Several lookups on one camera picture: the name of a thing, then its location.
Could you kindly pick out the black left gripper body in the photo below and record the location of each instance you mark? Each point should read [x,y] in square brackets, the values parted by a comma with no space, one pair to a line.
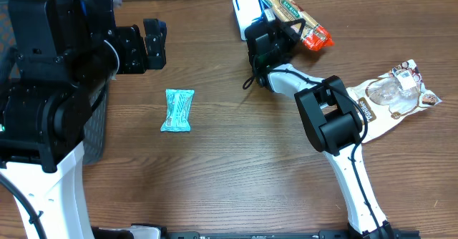
[149,48]

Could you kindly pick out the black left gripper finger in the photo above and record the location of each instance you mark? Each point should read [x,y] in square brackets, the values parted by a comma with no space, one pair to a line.
[156,57]
[155,31]

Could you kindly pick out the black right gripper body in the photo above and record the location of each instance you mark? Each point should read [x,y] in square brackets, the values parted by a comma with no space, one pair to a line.
[286,33]

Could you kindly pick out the orange pasta package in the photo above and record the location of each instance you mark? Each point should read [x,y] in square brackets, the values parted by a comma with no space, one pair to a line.
[311,33]

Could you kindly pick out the teal snack bar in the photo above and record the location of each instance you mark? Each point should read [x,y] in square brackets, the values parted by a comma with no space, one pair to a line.
[179,102]

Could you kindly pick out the clear brown snack bag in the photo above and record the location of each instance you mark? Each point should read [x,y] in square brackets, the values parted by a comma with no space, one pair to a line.
[389,98]

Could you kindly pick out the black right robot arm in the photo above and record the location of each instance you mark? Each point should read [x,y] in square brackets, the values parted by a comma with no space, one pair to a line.
[334,123]

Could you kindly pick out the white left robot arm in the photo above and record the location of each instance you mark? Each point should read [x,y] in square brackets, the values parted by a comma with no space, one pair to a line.
[54,79]

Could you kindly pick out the white barcode scanner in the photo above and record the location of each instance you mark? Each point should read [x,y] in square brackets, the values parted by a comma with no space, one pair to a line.
[246,12]

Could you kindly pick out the grey plastic basket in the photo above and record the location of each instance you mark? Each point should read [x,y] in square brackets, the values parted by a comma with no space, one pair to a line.
[94,129]

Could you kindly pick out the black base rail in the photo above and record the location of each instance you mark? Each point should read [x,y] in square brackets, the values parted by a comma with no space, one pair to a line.
[250,235]

